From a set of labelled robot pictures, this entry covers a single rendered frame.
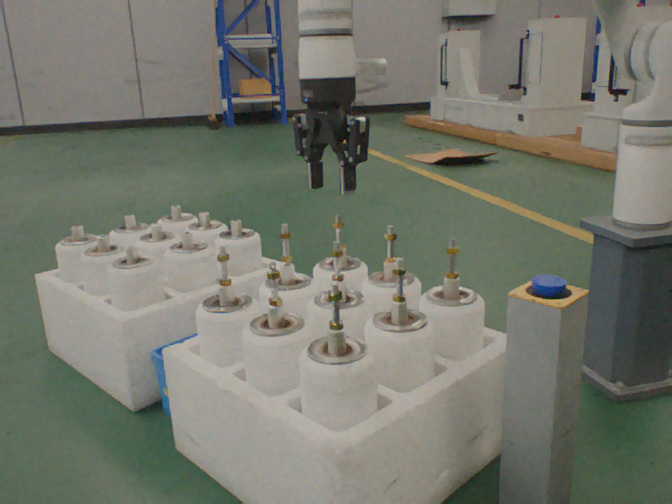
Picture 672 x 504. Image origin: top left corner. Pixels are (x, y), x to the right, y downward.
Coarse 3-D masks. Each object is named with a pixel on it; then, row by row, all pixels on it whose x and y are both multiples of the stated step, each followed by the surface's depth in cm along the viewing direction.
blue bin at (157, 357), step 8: (192, 336) 113; (168, 344) 110; (152, 352) 107; (160, 352) 109; (152, 360) 107; (160, 360) 104; (160, 368) 106; (160, 376) 107; (160, 384) 108; (160, 392) 109; (168, 400) 107; (168, 408) 108
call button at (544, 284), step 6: (540, 276) 75; (546, 276) 75; (552, 276) 75; (558, 276) 75; (534, 282) 73; (540, 282) 73; (546, 282) 73; (552, 282) 73; (558, 282) 73; (564, 282) 73; (540, 288) 73; (546, 288) 72; (552, 288) 72; (558, 288) 72; (564, 288) 73; (546, 294) 73; (552, 294) 73; (558, 294) 73
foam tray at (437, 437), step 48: (192, 384) 89; (240, 384) 83; (432, 384) 81; (480, 384) 86; (192, 432) 93; (240, 432) 82; (288, 432) 73; (336, 432) 71; (384, 432) 72; (432, 432) 80; (480, 432) 89; (240, 480) 85; (288, 480) 76; (336, 480) 69; (384, 480) 74; (432, 480) 82
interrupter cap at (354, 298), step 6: (318, 294) 93; (324, 294) 93; (348, 294) 93; (354, 294) 92; (360, 294) 92; (318, 300) 91; (324, 300) 91; (348, 300) 91; (354, 300) 90; (360, 300) 90; (318, 306) 89; (324, 306) 88; (330, 306) 88; (342, 306) 88; (348, 306) 88; (354, 306) 88
